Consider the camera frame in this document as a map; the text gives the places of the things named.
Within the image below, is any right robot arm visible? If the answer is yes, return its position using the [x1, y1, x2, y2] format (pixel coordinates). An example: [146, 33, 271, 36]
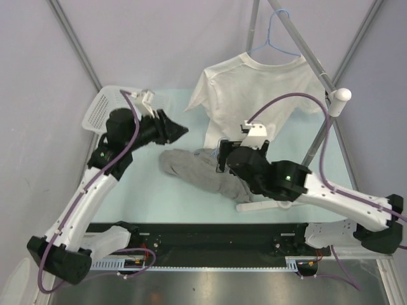
[217, 140, 403, 255]

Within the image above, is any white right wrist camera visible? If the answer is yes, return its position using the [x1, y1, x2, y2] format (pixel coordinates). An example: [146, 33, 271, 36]
[240, 120, 267, 149]

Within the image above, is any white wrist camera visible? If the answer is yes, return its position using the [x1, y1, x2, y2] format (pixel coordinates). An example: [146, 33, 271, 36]
[240, 120, 267, 149]
[130, 90, 155, 118]

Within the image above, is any white t shirt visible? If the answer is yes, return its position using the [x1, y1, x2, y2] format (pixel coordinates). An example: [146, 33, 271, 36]
[186, 53, 325, 148]

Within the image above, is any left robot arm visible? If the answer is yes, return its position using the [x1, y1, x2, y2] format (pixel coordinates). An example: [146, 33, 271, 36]
[27, 108, 188, 285]

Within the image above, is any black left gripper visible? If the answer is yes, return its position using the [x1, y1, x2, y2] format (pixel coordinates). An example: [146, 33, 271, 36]
[125, 109, 188, 152]

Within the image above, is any grey t shirt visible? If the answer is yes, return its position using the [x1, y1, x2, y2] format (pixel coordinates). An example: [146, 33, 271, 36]
[159, 149, 254, 203]

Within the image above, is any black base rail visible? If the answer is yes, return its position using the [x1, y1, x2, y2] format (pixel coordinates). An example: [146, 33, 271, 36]
[128, 223, 329, 268]

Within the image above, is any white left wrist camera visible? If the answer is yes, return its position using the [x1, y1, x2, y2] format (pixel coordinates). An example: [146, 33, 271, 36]
[130, 90, 155, 118]

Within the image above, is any grey clothes rack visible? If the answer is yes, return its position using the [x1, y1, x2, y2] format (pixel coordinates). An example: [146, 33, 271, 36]
[244, 0, 352, 169]

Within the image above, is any white plastic basket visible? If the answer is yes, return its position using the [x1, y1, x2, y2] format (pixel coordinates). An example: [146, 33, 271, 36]
[82, 85, 172, 132]

